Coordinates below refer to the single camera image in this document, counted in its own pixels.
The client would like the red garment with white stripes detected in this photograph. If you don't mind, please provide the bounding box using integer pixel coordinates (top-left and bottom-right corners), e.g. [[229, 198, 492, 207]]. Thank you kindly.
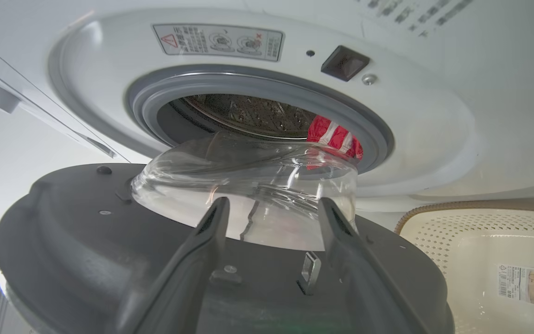
[[306, 115, 364, 163]]

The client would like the steel washer drum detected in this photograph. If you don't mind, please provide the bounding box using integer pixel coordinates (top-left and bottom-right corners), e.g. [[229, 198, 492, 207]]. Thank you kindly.
[[181, 94, 318, 140]]

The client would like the white front-load washing machine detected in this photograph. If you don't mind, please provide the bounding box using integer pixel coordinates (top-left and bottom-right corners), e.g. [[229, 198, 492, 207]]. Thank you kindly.
[[0, 0, 534, 214]]

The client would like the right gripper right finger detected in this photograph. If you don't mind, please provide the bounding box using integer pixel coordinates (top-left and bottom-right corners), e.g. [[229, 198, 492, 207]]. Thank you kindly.
[[318, 199, 430, 334]]

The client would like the grey round washer door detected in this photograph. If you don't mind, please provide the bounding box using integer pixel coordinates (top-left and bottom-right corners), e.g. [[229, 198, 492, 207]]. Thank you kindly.
[[0, 132, 455, 334]]

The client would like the paper label on basket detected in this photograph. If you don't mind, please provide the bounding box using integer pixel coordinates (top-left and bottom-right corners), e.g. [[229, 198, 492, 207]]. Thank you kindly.
[[496, 264, 534, 309]]

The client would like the warning sticker on washer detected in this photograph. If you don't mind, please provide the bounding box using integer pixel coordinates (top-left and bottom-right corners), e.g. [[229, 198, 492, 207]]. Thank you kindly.
[[153, 24, 285, 62]]

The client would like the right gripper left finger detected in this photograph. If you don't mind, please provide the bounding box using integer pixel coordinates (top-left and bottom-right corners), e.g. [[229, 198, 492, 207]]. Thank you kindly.
[[114, 197, 230, 334]]

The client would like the cream perforated laundry basket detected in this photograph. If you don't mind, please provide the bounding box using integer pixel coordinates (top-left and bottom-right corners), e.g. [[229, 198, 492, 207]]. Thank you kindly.
[[394, 199, 534, 334]]

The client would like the black door latch socket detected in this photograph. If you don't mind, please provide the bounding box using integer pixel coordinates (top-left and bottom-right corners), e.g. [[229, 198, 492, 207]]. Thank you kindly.
[[321, 45, 370, 82]]

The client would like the grey rubber door gasket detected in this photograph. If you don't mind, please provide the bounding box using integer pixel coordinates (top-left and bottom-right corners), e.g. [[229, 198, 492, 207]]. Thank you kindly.
[[126, 65, 395, 174]]

